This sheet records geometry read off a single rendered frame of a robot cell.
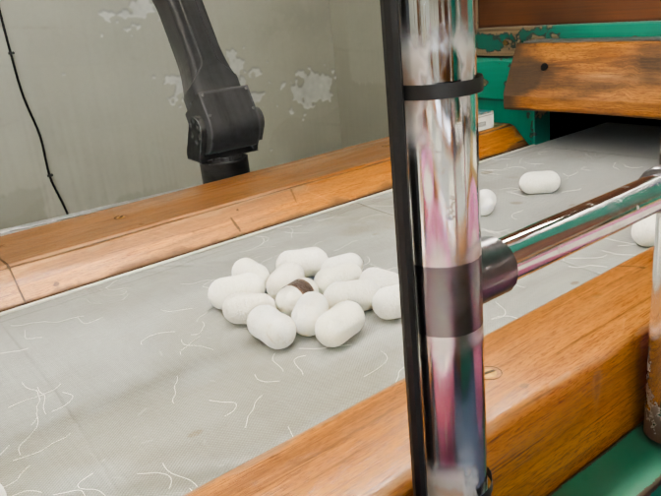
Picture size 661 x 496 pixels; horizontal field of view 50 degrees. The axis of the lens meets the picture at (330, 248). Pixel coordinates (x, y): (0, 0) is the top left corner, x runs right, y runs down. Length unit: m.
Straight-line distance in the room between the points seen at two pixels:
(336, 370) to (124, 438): 0.11
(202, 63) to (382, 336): 0.56
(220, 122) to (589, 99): 0.41
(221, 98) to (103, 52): 1.65
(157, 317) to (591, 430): 0.27
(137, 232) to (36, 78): 1.90
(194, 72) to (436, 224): 0.72
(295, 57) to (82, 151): 0.87
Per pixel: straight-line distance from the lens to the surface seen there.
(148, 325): 0.47
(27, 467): 0.36
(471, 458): 0.24
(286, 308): 0.44
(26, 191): 2.50
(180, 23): 0.93
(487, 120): 0.86
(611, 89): 0.75
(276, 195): 0.65
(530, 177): 0.67
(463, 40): 0.19
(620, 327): 0.37
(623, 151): 0.84
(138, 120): 2.56
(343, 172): 0.70
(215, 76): 0.90
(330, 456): 0.28
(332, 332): 0.39
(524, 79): 0.81
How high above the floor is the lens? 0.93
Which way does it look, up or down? 19 degrees down
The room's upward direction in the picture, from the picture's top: 6 degrees counter-clockwise
